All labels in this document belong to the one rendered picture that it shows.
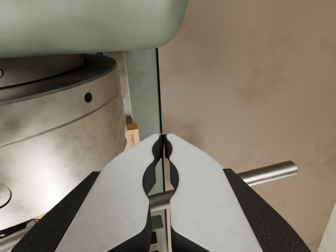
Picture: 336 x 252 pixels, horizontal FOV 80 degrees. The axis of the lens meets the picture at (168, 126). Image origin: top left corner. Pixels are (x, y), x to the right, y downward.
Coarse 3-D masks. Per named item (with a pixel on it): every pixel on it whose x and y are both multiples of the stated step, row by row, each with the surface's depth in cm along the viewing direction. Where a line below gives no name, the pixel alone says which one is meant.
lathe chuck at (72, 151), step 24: (120, 96) 30; (96, 120) 23; (120, 120) 29; (24, 144) 18; (48, 144) 19; (72, 144) 21; (96, 144) 24; (120, 144) 29; (0, 168) 17; (24, 168) 18; (48, 168) 20; (72, 168) 22; (96, 168) 25; (24, 192) 19; (48, 192) 21; (0, 216) 19; (24, 216) 20
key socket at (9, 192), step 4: (0, 184) 18; (4, 184) 18; (0, 188) 18; (4, 188) 18; (8, 188) 18; (0, 192) 18; (4, 192) 18; (8, 192) 19; (0, 196) 18; (4, 196) 19; (8, 196) 19; (0, 200) 19; (4, 200) 19; (0, 204) 19
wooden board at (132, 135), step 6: (126, 126) 56; (132, 126) 56; (126, 132) 54; (132, 132) 55; (138, 132) 55; (126, 138) 57; (132, 138) 58; (138, 138) 56; (126, 144) 58; (132, 144) 59
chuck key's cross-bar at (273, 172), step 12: (264, 168) 15; (276, 168) 15; (288, 168) 15; (252, 180) 15; (264, 180) 15; (168, 192) 15; (156, 204) 14; (168, 204) 14; (24, 228) 14; (0, 240) 13; (12, 240) 13
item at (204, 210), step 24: (168, 144) 12; (192, 144) 11; (192, 168) 9; (216, 168) 9; (192, 192) 8; (216, 192) 8; (192, 216) 7; (216, 216) 7; (240, 216) 7; (192, 240) 6; (216, 240) 6; (240, 240) 6
